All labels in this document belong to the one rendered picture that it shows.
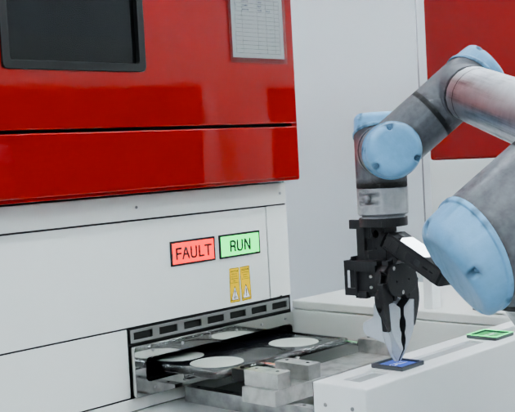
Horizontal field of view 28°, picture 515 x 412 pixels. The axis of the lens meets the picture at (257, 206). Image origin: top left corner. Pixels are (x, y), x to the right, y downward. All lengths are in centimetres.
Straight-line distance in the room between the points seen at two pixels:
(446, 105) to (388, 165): 11
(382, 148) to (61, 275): 69
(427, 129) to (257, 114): 74
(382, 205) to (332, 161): 318
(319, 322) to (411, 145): 87
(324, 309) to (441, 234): 116
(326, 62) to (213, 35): 269
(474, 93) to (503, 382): 58
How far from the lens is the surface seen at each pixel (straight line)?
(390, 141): 136
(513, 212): 100
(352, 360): 199
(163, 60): 191
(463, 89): 132
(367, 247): 153
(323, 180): 461
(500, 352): 169
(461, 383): 160
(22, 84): 172
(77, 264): 183
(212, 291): 205
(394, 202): 149
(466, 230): 100
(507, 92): 122
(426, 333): 201
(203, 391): 195
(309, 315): 219
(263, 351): 202
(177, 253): 197
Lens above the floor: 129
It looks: 3 degrees down
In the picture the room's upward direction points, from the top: 3 degrees counter-clockwise
